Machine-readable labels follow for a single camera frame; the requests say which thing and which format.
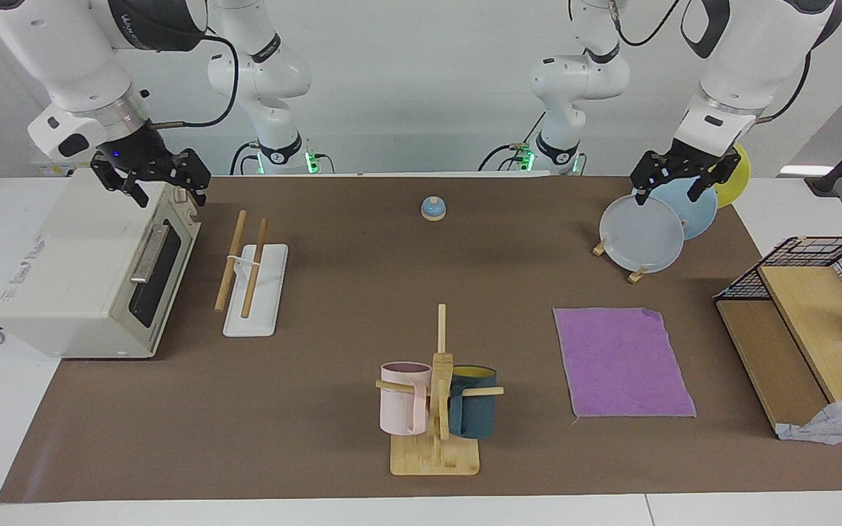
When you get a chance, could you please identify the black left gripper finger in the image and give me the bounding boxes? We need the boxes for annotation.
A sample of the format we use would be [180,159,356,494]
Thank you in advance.
[629,152,667,207]
[688,164,723,203]

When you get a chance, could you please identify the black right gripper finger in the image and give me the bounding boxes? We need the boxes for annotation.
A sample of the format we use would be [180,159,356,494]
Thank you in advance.
[91,155,150,209]
[174,148,211,207]

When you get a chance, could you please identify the purple and grey towel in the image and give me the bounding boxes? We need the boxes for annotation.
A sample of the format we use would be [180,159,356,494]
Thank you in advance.
[553,307,697,419]

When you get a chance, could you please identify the wooden plate rack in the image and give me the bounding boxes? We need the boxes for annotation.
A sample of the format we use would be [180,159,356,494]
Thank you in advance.
[593,237,648,285]

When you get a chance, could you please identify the white towel rack wooden bars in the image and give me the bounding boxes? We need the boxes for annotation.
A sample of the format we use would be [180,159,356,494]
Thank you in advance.
[214,210,289,338]

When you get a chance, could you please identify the yellow plate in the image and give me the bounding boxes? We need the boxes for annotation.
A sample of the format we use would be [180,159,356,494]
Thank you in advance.
[710,143,751,209]

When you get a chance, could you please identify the light blue plate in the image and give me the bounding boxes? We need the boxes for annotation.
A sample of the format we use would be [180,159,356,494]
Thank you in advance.
[648,178,718,240]

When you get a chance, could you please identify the grey plate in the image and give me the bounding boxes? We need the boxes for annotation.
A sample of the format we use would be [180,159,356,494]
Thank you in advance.
[599,194,685,274]

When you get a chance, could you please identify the cream toaster oven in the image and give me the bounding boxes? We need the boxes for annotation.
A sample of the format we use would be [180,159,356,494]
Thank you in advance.
[0,168,202,359]

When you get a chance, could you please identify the wooden shelf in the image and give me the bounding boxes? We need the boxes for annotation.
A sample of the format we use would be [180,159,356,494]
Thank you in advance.
[715,264,842,432]

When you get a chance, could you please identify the brown table mat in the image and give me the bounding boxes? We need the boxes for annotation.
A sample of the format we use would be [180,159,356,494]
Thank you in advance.
[0,175,842,503]

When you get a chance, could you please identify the dark teal mug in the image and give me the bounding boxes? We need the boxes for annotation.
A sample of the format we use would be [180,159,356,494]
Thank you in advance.
[448,365,498,440]

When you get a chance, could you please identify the pink mug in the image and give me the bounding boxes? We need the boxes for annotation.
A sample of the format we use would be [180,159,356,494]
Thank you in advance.
[380,362,433,436]

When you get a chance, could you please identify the wooden mug tree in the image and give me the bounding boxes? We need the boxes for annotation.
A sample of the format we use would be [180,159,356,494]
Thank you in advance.
[375,304,504,476]

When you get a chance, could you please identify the black arm base cable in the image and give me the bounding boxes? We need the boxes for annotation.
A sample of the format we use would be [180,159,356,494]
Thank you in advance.
[230,141,261,176]
[477,110,546,173]

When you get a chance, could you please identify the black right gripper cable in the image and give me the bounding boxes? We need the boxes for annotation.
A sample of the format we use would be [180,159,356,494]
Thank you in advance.
[147,33,240,131]

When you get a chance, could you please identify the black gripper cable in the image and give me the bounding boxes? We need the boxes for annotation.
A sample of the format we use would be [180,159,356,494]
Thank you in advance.
[147,33,240,131]
[756,50,813,125]

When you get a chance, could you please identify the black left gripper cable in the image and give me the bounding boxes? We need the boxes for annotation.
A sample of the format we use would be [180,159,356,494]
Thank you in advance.
[756,50,813,125]

